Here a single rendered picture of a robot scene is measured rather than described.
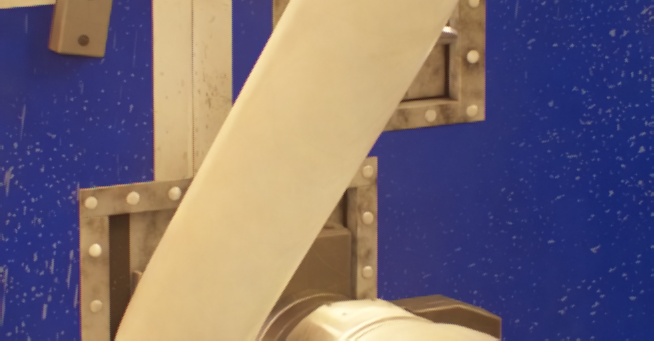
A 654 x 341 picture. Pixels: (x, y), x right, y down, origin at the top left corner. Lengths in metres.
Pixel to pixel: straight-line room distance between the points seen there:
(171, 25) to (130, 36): 0.02
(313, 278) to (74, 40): 0.18
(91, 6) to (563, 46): 0.29
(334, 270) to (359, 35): 0.39
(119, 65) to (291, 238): 0.44
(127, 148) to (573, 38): 0.27
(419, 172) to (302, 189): 0.53
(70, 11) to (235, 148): 0.41
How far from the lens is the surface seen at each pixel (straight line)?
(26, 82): 1.99
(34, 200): 2.00
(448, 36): 2.05
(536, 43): 2.11
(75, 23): 1.97
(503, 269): 2.13
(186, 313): 1.60
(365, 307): 1.86
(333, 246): 1.91
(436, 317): 1.91
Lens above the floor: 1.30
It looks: 13 degrees down
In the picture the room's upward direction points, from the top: straight up
